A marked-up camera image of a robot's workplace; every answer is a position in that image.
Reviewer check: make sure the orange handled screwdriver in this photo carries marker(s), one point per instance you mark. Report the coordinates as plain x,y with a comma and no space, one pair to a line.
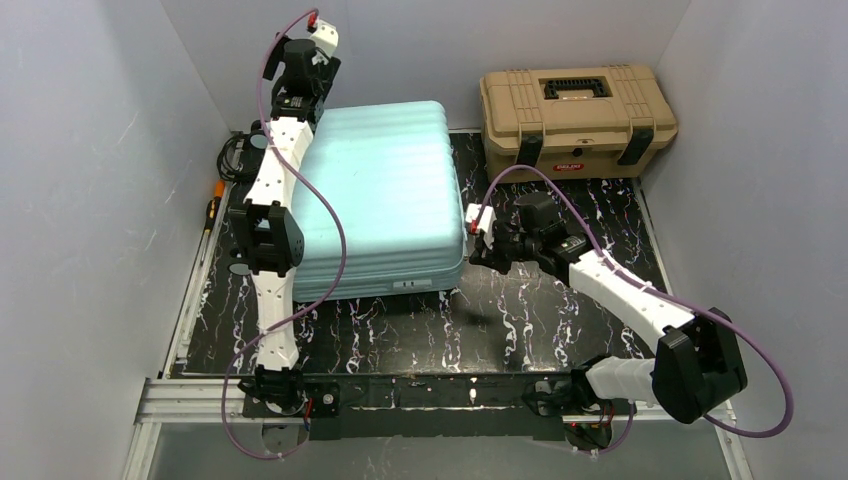
210,218

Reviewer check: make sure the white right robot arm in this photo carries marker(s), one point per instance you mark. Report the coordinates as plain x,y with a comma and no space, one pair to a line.
697,363

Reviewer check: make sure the tan plastic toolbox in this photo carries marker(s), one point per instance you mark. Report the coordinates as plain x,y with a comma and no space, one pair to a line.
584,123

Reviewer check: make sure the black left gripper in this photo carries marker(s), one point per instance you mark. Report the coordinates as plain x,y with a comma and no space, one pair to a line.
324,72

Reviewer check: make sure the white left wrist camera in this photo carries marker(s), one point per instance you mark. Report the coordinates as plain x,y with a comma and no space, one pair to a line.
324,35

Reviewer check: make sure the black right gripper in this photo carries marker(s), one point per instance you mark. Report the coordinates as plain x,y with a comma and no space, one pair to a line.
500,245

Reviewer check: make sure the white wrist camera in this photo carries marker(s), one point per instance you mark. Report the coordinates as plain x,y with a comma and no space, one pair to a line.
480,219
324,35

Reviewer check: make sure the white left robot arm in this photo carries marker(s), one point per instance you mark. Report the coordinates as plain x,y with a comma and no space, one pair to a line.
269,240

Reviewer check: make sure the light blue suitcase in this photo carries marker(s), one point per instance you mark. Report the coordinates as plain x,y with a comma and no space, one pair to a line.
387,217

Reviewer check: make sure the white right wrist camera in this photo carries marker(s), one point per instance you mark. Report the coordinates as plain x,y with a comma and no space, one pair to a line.
480,219

